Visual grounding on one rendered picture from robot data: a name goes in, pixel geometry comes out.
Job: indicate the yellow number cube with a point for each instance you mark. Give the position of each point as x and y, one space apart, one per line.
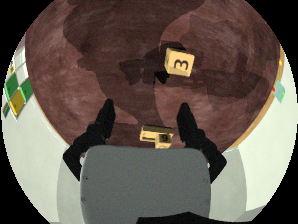
162 141
178 62

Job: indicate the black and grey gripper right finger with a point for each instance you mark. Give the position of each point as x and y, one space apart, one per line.
195 138

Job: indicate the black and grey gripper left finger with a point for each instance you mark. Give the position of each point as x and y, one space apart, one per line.
96 134

